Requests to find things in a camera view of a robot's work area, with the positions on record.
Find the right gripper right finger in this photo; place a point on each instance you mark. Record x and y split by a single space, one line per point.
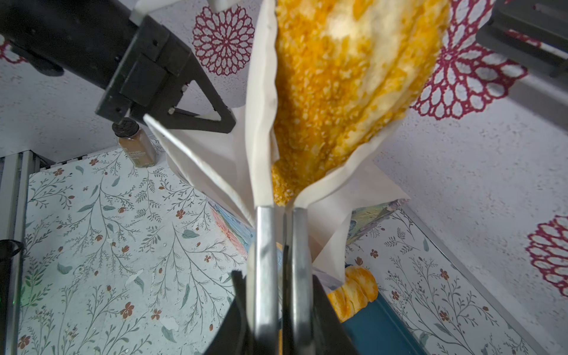
327 216

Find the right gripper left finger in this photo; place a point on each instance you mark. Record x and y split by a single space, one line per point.
261 107

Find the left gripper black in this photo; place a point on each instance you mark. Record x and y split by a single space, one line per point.
141 68

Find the floral paper gift bag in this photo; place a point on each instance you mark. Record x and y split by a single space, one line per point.
232 169

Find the large round bread loaf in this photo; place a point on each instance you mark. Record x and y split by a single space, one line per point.
345 70

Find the striped bread roll upper left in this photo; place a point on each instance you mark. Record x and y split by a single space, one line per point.
354 295

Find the brown spice bottle black cap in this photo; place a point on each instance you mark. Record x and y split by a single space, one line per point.
135 143

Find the teal serving tray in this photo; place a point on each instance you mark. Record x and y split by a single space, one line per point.
377 329

